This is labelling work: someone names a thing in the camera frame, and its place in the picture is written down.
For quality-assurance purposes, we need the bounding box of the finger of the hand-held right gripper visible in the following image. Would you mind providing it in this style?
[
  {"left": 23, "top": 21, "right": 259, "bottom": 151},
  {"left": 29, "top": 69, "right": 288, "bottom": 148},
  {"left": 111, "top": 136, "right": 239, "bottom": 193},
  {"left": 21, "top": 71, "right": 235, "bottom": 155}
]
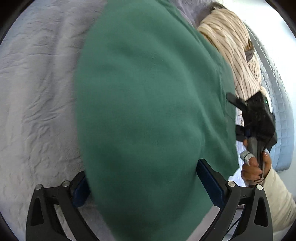
[
  {"left": 226, "top": 92, "right": 248, "bottom": 110},
  {"left": 235, "top": 125, "right": 251, "bottom": 142}
]

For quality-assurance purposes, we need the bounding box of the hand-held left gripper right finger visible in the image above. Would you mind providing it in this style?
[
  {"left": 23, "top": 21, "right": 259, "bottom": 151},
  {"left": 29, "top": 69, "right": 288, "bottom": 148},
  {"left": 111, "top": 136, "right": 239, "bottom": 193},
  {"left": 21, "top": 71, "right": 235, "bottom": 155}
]
[{"left": 196, "top": 159, "right": 273, "bottom": 241}]

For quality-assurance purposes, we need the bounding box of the green jacket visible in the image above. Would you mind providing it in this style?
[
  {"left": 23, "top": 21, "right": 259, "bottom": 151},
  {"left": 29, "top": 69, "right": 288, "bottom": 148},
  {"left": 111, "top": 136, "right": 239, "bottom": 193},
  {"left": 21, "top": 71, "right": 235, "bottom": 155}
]
[{"left": 74, "top": 0, "right": 240, "bottom": 241}]

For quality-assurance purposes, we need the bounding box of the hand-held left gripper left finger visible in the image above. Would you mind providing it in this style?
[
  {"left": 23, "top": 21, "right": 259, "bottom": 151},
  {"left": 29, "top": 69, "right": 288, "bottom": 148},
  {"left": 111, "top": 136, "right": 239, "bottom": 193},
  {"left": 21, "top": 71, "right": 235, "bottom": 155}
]
[{"left": 25, "top": 171, "right": 100, "bottom": 241}]

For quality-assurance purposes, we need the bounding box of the person's right hand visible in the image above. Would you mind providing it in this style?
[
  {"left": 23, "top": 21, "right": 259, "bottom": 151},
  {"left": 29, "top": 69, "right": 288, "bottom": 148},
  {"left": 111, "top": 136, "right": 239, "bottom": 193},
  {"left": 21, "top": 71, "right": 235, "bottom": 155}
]
[{"left": 240, "top": 139, "right": 272, "bottom": 186}]

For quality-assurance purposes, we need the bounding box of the cream striped garment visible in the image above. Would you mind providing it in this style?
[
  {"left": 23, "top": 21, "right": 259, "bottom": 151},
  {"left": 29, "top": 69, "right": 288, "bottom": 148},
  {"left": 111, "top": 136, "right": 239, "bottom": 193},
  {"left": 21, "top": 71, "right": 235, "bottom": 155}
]
[{"left": 196, "top": 2, "right": 262, "bottom": 127}]

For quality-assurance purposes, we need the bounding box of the light blue quilted mattress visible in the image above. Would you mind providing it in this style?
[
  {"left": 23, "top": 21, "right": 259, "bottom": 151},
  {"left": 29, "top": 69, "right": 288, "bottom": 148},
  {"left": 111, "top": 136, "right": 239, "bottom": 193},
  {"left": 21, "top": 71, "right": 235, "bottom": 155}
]
[{"left": 245, "top": 23, "right": 294, "bottom": 171}]

